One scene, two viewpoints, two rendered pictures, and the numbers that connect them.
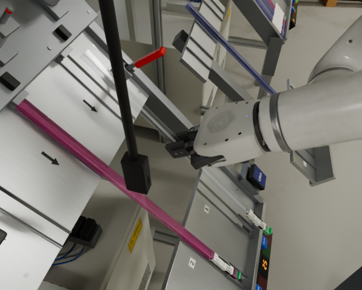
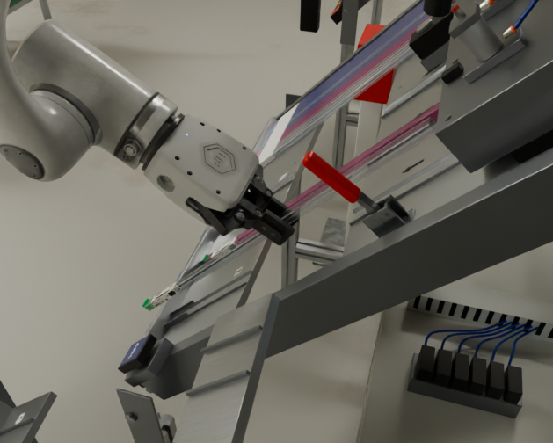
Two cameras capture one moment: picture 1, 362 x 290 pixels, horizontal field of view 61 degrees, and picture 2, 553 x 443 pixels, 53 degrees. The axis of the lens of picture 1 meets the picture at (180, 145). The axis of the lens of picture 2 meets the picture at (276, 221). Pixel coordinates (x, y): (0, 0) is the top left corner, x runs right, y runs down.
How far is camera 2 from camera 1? 0.82 m
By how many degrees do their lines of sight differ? 90
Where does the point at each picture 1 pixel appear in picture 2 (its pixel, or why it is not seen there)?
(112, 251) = (381, 361)
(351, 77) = (76, 46)
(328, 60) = (51, 112)
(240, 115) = (193, 142)
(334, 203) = not seen: outside the picture
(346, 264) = not seen: outside the picture
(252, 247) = (175, 301)
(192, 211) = (259, 249)
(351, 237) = not seen: outside the picture
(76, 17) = (455, 97)
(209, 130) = (236, 159)
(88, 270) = (405, 337)
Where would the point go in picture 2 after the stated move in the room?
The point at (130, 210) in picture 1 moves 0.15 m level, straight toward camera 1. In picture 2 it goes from (369, 427) to (331, 345)
